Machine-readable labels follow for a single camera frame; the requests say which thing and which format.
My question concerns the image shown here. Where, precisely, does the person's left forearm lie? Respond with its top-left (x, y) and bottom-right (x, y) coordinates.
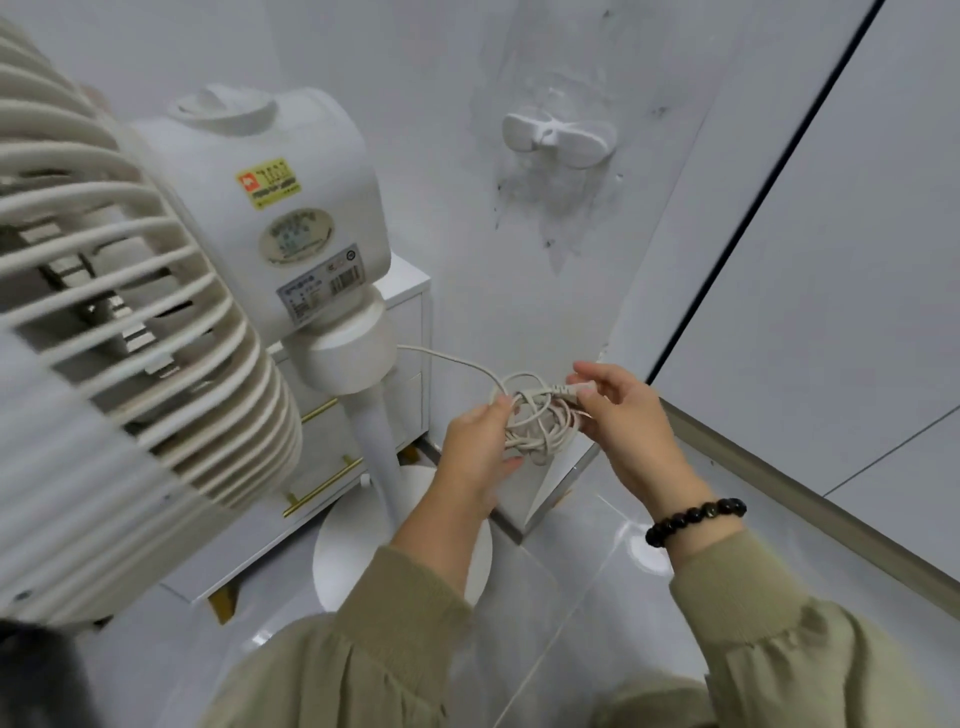
top-left (198, 513), bottom-right (496, 728)

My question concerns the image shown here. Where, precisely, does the person's right hand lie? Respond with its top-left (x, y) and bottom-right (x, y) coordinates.
top-left (567, 361), bottom-right (706, 523)

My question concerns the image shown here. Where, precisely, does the person's left hand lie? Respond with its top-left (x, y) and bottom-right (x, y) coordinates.
top-left (404, 395), bottom-right (526, 519)

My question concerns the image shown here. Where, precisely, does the person's right forearm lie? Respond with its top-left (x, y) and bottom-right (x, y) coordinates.
top-left (663, 517), bottom-right (960, 728)

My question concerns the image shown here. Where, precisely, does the white wardrobe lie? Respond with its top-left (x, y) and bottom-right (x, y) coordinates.
top-left (646, 0), bottom-right (960, 601)

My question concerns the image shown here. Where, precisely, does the black bead bracelet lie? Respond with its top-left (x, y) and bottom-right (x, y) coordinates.
top-left (644, 497), bottom-right (749, 549)

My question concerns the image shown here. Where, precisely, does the white nightstand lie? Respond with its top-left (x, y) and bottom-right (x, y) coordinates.
top-left (157, 253), bottom-right (435, 628)

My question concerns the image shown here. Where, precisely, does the person's right leg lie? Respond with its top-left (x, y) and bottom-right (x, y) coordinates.
top-left (592, 671), bottom-right (721, 728)

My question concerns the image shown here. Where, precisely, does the white wall hook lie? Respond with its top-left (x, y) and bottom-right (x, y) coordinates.
top-left (500, 104), bottom-right (620, 170)

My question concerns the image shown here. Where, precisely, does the white power cable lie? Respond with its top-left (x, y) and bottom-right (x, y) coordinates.
top-left (395, 344), bottom-right (598, 468)

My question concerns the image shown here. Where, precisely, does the white fan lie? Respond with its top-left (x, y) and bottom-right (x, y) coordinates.
top-left (0, 14), bottom-right (494, 628)

